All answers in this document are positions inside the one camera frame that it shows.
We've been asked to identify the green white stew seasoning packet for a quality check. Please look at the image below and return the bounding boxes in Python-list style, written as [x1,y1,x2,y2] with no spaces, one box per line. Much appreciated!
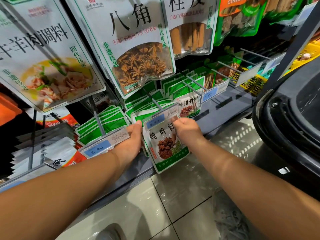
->
[142,117,191,174]

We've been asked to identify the green orange Guangxi cinnamon bags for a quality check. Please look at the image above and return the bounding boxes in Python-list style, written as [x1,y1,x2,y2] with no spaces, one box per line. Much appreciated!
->
[214,0,268,47]
[262,0,306,23]

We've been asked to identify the clear brown-spice packets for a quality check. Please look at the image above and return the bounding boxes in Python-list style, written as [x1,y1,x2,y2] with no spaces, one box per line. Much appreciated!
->
[65,0,177,99]

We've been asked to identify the person's shoe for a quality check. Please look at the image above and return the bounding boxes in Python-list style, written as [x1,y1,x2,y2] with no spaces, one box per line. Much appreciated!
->
[212,190,251,240]
[95,223,126,240]

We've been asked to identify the person's right forearm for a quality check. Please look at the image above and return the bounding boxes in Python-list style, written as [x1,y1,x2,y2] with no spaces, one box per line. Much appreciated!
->
[190,140,320,240]

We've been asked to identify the yellow display trays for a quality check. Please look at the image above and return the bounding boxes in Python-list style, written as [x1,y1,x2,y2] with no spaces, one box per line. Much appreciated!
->
[285,40,320,75]

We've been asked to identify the person's right hand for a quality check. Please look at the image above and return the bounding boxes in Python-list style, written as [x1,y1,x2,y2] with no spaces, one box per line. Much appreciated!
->
[172,117,206,148]

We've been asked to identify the gray metal shelving unit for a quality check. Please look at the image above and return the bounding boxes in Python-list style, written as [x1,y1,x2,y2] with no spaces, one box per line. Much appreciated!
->
[265,2,320,93]

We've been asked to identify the clear red-spice packets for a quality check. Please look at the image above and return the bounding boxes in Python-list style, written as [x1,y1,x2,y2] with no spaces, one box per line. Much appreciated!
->
[0,0,107,115]

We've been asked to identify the row of clear green-top packets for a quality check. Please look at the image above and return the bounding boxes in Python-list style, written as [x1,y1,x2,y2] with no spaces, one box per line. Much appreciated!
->
[75,80,173,148]

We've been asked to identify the clear cinnamon packets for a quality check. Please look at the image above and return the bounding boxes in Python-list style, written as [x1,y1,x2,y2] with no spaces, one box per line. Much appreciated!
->
[161,0,219,59]

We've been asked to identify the blue white price tag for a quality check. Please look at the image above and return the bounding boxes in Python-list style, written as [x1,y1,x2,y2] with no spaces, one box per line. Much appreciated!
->
[200,77,231,104]
[142,102,182,130]
[79,126,131,159]
[0,165,56,193]

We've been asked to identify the row of yellow black packets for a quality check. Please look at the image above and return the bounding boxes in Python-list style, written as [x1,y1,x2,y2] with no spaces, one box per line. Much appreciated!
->
[235,47,288,96]

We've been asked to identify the person's right shoe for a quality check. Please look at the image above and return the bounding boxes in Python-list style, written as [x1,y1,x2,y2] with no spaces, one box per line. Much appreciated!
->
[212,190,251,240]

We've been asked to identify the black shopping basket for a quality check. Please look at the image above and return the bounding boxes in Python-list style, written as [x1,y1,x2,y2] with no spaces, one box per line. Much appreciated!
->
[252,57,320,198]

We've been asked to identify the person's left shoe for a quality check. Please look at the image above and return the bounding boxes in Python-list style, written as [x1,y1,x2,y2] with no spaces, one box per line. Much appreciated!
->
[95,223,126,240]

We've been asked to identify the orange seasoning packet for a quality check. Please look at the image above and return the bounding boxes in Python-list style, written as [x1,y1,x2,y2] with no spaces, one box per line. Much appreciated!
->
[0,92,23,127]

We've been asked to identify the person's left forearm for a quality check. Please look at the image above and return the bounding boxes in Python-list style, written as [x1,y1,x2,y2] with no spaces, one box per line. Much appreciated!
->
[0,147,133,240]

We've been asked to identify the person's left hand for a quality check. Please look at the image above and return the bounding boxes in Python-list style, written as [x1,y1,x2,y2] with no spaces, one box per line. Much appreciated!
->
[112,120,143,168]

